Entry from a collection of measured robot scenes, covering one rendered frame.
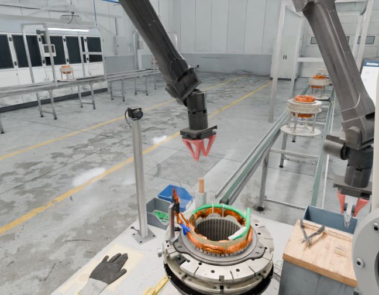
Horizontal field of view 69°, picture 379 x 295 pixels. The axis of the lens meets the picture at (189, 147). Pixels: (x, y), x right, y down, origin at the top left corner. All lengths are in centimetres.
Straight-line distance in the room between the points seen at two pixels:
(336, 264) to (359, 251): 55
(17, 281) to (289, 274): 205
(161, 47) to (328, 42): 41
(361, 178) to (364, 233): 50
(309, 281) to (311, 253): 8
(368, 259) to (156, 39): 55
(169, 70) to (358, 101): 46
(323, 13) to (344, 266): 66
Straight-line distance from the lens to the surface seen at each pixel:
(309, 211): 115
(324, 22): 80
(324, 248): 95
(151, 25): 65
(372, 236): 34
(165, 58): 69
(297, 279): 94
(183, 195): 161
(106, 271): 121
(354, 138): 78
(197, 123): 78
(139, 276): 120
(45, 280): 248
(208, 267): 76
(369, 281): 37
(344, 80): 78
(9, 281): 260
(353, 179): 84
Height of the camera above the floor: 163
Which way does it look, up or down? 21 degrees down
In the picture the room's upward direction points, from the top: straight up
